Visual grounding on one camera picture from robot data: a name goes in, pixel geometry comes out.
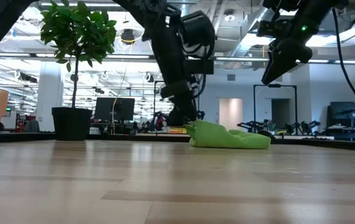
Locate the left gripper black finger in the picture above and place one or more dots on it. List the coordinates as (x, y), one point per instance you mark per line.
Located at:
(182, 113)

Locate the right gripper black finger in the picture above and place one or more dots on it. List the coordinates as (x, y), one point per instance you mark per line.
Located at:
(277, 70)

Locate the darker green microfiber towel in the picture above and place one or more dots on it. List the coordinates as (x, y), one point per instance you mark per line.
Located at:
(224, 138)

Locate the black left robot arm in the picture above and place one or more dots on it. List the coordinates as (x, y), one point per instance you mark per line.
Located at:
(165, 46)

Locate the black background robot arm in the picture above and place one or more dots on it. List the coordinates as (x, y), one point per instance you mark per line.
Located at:
(305, 127)
(252, 125)

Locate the pale pink lit doorway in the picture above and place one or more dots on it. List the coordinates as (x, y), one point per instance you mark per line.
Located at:
(230, 112)

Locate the black background monitor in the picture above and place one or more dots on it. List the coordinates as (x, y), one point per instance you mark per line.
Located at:
(115, 109)

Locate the black ceiling-hung device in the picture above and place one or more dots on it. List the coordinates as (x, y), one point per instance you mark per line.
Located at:
(127, 35)

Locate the green potted plant black pot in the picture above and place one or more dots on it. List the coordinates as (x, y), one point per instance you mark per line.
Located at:
(71, 123)

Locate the black metal rig frame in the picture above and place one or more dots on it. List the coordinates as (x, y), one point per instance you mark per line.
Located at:
(154, 102)
(274, 85)

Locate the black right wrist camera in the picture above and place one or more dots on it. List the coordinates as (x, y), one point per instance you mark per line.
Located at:
(272, 28)

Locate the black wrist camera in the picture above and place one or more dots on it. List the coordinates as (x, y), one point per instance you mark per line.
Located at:
(199, 66)
(272, 28)

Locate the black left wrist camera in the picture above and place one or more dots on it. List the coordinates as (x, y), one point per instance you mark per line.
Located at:
(199, 66)

